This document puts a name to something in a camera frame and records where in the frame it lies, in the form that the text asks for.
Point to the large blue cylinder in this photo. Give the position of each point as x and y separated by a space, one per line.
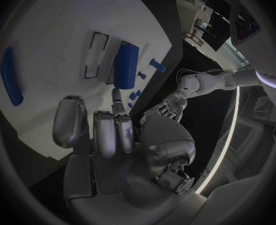
126 65

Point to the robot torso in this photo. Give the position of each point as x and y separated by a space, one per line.
268 56

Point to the black monitor screen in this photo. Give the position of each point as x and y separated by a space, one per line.
218 31

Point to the tiny blue plug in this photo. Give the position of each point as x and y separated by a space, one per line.
130 105

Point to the small blue peg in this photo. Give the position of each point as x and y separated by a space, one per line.
142 75

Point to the white task board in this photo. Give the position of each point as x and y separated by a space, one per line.
58 41

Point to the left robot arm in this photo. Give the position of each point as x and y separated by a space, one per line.
212 83

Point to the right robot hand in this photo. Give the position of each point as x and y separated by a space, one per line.
105 135

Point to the long blue bar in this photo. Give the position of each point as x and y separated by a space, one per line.
11 76

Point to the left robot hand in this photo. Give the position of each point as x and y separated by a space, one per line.
169 105

